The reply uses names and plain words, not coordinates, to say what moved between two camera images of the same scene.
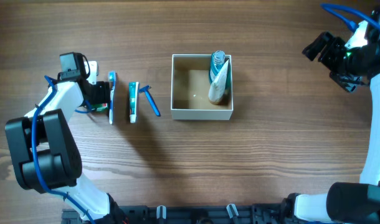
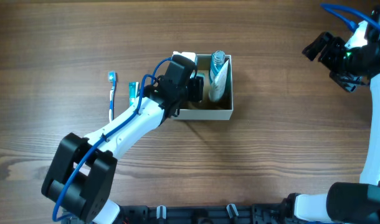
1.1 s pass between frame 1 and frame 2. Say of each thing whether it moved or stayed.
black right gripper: stayed
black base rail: stayed
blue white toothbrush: stayed
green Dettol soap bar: moved
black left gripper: moved
